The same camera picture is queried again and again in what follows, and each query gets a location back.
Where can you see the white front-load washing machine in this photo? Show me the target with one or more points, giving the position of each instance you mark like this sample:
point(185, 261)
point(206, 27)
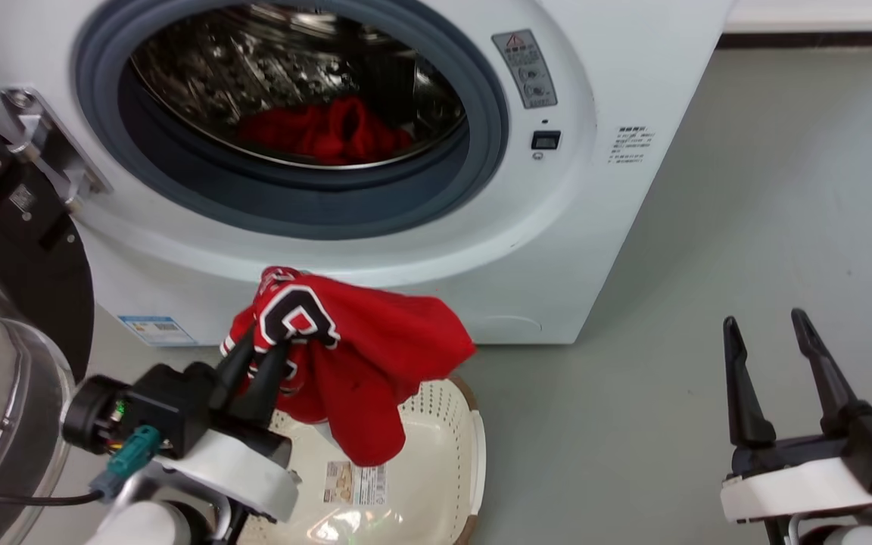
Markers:
point(580, 227)

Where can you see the red garment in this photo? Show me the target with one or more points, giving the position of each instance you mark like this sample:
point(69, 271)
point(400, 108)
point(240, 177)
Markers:
point(330, 132)

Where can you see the dark wall baseboard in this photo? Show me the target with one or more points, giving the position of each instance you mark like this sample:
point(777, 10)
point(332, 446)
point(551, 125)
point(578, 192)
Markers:
point(822, 40)

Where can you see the black glass washing machine door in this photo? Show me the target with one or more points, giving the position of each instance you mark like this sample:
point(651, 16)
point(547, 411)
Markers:
point(12, 303)

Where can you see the white text sticker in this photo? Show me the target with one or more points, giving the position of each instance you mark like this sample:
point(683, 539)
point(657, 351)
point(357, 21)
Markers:
point(630, 144)

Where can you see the grey rubber door gasket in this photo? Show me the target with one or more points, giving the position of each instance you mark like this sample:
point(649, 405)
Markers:
point(284, 204)

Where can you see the grey warning sticker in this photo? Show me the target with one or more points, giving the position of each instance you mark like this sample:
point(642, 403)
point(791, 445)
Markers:
point(525, 70)

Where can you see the blue energy label sticker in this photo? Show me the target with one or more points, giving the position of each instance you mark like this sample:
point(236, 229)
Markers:
point(157, 330)

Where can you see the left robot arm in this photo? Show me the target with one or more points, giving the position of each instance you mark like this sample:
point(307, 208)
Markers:
point(156, 518)

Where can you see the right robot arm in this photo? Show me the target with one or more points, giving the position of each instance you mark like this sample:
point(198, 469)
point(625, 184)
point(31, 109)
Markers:
point(845, 531)

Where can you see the stainless steel washer drum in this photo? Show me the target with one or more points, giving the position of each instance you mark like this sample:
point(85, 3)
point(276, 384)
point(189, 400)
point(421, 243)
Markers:
point(254, 68)

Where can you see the black door latch slot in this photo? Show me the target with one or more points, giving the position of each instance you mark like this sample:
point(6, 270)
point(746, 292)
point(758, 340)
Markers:
point(546, 140)

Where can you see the paper label in basket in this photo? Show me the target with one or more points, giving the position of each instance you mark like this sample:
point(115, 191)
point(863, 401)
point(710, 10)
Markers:
point(355, 483)

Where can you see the red jersey with black-white number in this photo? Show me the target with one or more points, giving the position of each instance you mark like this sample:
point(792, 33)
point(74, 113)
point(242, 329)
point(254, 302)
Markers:
point(383, 356)

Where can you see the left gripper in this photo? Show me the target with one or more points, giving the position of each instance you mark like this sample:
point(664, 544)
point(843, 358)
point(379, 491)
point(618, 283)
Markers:
point(201, 446)

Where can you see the cream plastic laundry basket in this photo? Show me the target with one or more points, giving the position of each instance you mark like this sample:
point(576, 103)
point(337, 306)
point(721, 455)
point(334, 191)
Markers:
point(428, 484)

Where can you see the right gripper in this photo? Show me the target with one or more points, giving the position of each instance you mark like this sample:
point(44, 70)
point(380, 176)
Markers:
point(814, 477)

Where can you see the metal door hinge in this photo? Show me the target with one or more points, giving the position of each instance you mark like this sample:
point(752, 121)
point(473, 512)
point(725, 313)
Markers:
point(50, 144)

